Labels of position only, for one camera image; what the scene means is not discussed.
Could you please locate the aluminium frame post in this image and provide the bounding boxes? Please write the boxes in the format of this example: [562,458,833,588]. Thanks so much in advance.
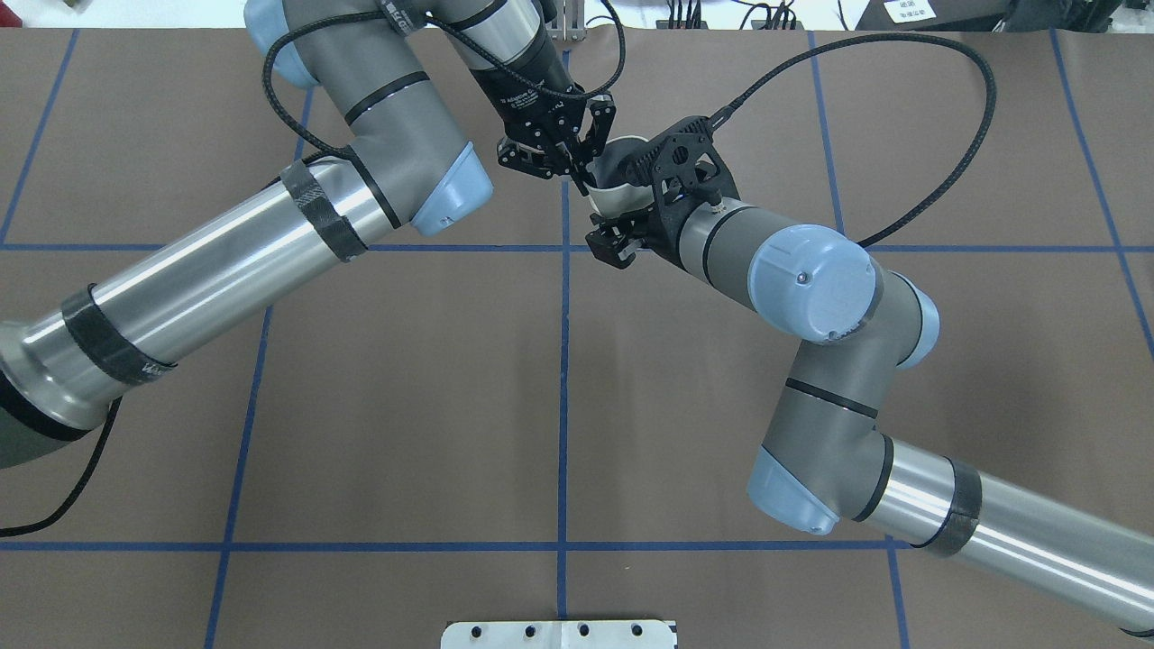
[540,0,586,42]

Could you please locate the orange black usb hub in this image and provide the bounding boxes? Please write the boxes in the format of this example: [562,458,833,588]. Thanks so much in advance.
[658,1,709,32]
[737,1,802,32]

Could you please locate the black label box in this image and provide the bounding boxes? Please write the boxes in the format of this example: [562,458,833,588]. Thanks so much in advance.
[853,1,1124,33]

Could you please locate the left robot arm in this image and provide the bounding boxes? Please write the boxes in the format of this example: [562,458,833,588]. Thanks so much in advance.
[3,1,613,468]

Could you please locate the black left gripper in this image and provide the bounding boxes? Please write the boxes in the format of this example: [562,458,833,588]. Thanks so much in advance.
[474,32,617,196]

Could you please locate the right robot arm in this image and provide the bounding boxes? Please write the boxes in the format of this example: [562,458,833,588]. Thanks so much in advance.
[589,197,1153,642]

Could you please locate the white camera stand base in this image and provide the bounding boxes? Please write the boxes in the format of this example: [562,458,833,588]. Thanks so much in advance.
[440,619,679,648]

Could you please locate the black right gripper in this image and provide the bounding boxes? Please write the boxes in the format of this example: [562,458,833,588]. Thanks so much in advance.
[585,200,700,270]

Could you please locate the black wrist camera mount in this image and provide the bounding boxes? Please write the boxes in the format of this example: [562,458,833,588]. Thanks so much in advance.
[619,115,739,231]

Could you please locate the black braided cable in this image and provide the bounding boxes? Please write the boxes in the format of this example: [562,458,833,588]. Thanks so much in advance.
[709,32,998,249]

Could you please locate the white ribbed cup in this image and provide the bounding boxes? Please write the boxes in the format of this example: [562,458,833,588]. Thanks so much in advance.
[589,135,653,218]

